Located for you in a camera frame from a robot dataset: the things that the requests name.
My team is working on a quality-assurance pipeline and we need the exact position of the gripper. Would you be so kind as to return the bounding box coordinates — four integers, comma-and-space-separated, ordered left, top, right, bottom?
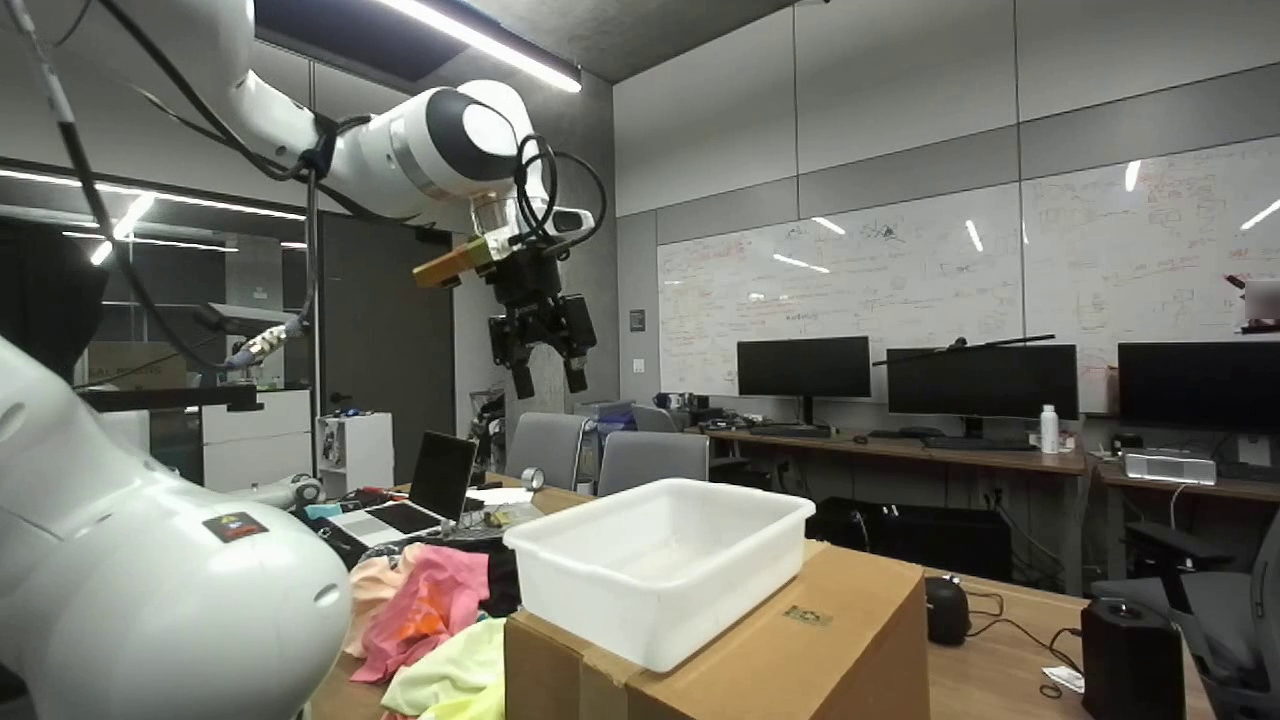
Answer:
484, 244, 599, 401

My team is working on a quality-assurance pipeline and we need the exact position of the white plastic container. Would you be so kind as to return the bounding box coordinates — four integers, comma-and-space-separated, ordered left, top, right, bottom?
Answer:
502, 478, 817, 674

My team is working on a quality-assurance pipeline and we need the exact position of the row of grey office chairs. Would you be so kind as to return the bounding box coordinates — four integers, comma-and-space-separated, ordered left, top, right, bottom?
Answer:
504, 403, 753, 499

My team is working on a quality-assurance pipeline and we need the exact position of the grey door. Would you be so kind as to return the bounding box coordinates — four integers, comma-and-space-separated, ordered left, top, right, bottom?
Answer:
318, 213, 457, 487

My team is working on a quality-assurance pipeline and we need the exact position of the open laptop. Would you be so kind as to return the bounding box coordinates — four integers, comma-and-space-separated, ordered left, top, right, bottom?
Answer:
327, 431, 480, 549

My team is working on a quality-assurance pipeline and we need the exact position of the white open shelf cabinet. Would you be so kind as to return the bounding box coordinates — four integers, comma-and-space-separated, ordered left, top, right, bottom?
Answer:
317, 411, 396, 499

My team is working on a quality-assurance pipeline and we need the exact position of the black cloth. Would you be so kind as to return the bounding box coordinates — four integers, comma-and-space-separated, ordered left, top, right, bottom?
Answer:
478, 540, 523, 618

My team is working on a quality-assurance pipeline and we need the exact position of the black monitor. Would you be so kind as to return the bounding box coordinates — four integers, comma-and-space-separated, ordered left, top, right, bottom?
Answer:
1116, 341, 1280, 463
885, 343, 1081, 441
736, 335, 873, 428

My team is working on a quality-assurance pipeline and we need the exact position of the pink t-shirt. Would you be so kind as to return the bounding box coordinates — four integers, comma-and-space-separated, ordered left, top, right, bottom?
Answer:
350, 544, 492, 685

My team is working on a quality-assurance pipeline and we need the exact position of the peach cloth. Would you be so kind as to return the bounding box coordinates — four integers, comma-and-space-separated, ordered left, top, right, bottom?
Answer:
343, 554, 423, 659

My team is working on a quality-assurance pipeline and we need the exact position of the white drawer cabinet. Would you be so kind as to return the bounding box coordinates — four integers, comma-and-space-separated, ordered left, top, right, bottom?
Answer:
201, 389, 314, 494

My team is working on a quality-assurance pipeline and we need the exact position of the ceiling light strip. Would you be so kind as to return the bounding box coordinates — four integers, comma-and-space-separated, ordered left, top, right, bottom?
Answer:
378, 0, 584, 95

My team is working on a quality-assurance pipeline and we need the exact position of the yellow-green t-shirt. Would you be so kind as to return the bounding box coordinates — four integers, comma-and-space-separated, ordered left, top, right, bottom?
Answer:
379, 616, 509, 720

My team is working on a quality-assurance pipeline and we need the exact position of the whiteboard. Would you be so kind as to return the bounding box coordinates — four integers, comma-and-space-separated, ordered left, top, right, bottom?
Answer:
656, 134, 1280, 417

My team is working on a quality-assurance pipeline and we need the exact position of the wooden desk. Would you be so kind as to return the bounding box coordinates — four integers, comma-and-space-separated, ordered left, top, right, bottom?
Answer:
698, 426, 1280, 597

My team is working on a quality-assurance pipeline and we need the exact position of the cardboard box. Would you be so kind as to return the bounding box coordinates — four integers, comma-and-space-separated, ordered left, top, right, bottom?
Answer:
504, 540, 932, 720

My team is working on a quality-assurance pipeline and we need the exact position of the black round device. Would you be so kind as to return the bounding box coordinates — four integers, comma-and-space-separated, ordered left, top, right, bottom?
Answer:
924, 575, 973, 647

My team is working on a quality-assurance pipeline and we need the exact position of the white flat device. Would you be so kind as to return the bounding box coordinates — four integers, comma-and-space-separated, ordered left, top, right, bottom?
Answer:
1122, 448, 1219, 487

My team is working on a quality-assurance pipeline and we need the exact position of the black speaker box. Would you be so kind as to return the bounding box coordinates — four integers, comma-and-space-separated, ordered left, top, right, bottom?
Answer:
1080, 596, 1188, 720

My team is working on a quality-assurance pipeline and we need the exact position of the dark office chair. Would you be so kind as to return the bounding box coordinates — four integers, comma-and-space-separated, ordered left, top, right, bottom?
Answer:
1090, 508, 1280, 720

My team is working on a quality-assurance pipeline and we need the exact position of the black cable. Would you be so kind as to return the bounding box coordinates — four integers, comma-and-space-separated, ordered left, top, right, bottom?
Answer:
962, 588, 1087, 701

